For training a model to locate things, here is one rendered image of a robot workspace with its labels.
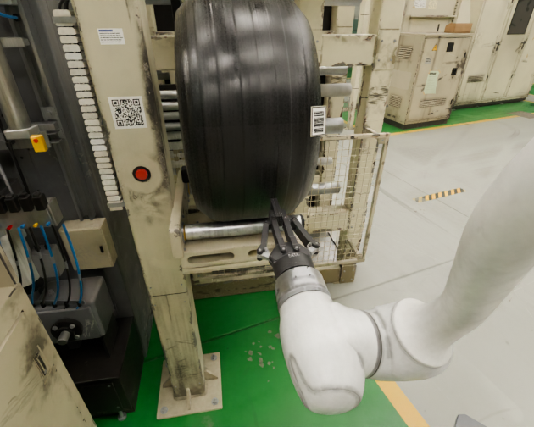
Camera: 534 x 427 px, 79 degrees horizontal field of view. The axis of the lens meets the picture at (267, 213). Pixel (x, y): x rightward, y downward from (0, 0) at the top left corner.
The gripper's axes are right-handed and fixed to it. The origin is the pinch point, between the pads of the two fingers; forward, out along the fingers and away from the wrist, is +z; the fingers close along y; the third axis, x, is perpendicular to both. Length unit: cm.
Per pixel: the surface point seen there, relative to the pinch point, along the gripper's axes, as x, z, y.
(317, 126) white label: -18.1, 4.3, -9.0
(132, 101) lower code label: -18.6, 23.2, 30.6
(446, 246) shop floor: 116, 88, -146
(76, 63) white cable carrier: -27, 25, 41
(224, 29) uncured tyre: -34.6, 14.3, 8.6
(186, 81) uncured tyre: -26.5, 9.4, 16.6
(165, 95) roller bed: -7, 63, 28
